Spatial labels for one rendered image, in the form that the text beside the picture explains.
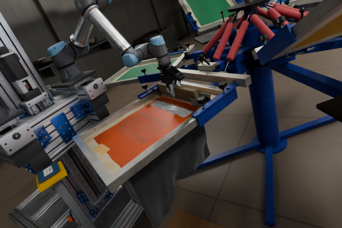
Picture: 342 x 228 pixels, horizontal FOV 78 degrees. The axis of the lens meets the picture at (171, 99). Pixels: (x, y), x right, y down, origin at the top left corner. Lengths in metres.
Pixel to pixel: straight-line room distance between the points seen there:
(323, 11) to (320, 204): 1.42
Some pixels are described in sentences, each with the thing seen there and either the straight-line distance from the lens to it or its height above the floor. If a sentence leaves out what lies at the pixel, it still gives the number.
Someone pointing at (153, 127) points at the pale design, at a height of 0.95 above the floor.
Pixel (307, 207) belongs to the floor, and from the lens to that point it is 1.88.
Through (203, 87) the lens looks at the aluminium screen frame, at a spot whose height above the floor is 0.99.
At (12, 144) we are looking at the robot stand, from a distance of 1.23.
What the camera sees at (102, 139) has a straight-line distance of 1.26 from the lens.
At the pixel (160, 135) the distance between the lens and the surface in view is 1.06.
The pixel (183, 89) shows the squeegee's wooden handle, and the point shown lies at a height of 1.06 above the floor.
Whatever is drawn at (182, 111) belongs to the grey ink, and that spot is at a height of 0.96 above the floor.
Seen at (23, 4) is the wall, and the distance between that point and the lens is 5.40.
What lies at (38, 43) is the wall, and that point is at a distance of 5.30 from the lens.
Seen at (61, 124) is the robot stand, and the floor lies 1.06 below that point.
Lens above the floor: 1.52
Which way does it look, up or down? 24 degrees down
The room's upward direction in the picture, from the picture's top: 19 degrees counter-clockwise
